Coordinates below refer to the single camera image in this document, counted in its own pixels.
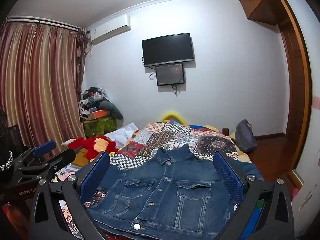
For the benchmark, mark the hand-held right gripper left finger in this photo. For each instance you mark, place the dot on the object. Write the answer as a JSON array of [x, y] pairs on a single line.
[[93, 180]]

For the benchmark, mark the pink plastic item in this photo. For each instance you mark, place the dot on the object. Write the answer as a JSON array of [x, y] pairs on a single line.
[[295, 193]]

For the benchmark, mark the white air conditioner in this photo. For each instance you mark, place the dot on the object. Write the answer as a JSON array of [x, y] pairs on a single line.
[[110, 28]]

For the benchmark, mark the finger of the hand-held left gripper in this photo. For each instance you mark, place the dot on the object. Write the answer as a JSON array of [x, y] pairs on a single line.
[[62, 160], [45, 148]]

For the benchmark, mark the white bed sheet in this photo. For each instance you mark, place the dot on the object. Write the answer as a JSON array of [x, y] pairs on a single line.
[[122, 133]]

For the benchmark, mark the small white box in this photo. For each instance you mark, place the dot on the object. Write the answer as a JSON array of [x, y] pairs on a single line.
[[69, 141]]

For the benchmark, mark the striped red curtain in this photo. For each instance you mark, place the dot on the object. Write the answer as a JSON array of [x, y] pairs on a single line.
[[37, 85]]

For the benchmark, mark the yellow headboard hoop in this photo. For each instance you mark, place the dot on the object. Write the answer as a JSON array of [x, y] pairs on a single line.
[[172, 116]]

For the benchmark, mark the small black wall monitor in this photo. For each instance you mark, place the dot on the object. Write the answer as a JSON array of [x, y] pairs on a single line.
[[170, 74]]

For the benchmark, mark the curtain rod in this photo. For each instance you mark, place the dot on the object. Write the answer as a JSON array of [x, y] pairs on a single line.
[[45, 22]]

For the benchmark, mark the wooden bedpost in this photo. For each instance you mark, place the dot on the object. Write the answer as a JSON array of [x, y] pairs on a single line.
[[225, 131]]

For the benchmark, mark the grey backpack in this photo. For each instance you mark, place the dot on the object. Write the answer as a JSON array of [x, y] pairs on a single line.
[[246, 136]]

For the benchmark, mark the wooden overhead cabinet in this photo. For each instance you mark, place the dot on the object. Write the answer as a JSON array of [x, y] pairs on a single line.
[[260, 0]]

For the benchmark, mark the orange box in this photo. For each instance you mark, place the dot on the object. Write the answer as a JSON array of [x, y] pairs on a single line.
[[97, 114]]

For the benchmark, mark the blue denim jacket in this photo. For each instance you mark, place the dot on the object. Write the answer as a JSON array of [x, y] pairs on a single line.
[[165, 192]]

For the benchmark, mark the pile of clothes and clutter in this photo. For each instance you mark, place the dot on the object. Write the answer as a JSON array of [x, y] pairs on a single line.
[[95, 98]]

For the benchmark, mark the green patterned box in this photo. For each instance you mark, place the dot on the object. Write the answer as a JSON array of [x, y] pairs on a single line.
[[100, 126]]

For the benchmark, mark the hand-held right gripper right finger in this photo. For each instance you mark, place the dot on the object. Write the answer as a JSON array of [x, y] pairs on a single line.
[[228, 177]]

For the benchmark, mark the black wall television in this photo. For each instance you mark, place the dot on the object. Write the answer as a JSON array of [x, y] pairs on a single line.
[[167, 48]]

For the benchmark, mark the red plush toy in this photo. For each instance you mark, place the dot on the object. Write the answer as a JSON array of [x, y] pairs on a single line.
[[100, 145]]

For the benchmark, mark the patchwork quilt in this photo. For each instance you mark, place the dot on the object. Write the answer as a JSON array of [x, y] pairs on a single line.
[[175, 136]]

